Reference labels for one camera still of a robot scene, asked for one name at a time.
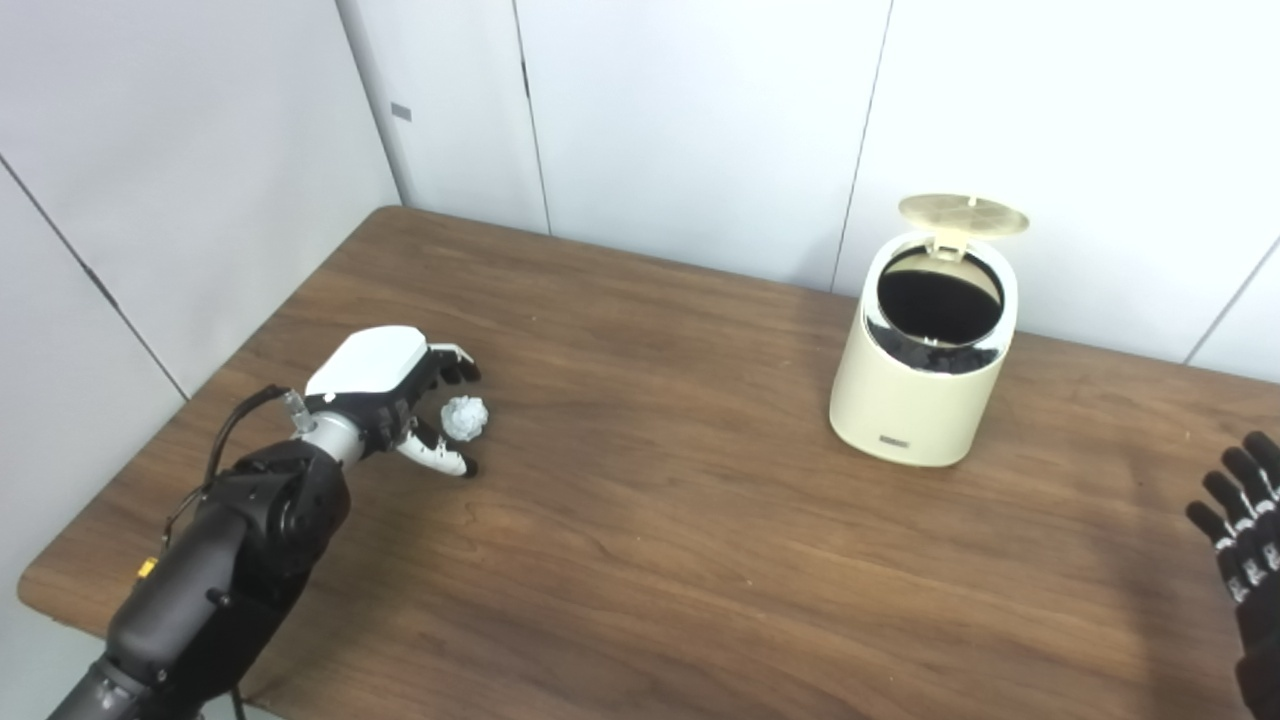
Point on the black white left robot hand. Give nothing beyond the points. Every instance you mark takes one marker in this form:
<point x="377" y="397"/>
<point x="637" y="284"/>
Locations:
<point x="370" y="365"/>

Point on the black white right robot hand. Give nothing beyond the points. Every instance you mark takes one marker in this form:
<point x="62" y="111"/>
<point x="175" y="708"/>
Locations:
<point x="1262" y="560"/>

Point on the white paper ball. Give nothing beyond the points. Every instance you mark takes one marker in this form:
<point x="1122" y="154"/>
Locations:
<point x="465" y="419"/>

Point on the cream round bin lid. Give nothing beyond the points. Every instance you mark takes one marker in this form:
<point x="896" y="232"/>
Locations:
<point x="960" y="212"/>

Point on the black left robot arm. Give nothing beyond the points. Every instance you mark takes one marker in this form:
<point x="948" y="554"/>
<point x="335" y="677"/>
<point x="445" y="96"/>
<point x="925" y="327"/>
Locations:
<point x="220" y="570"/>

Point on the cream-colored round bin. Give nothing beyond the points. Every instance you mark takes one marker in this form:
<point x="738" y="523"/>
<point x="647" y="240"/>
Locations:
<point x="910" y="400"/>

